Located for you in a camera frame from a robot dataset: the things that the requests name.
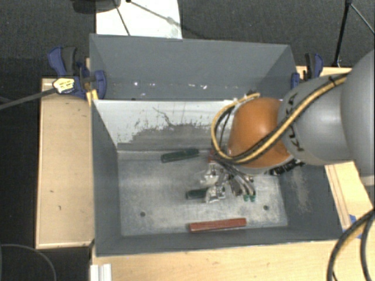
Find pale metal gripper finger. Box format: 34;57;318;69
206;185;227;204
200;168;220;187

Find dark green block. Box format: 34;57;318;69
160;148;200;164
185;187;210;200

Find red-brown flat block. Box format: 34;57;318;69
187;218;248;234

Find grey metal bin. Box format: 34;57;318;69
88;33;344;257

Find pale wood board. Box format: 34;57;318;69
35;77;96;250

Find black cylinder on white bracket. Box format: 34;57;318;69
269;159;304;176

